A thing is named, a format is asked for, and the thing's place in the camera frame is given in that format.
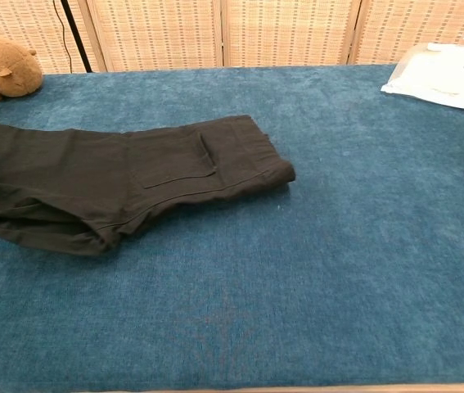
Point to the black trousers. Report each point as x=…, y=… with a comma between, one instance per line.
x=92, y=184

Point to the brown capybara plush toy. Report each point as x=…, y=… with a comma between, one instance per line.
x=6, y=65

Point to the black tripod stand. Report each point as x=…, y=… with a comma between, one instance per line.
x=77, y=37

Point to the blue table cloth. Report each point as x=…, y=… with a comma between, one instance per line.
x=297, y=286

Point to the white garment in plastic bag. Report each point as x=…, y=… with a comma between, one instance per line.
x=440, y=78

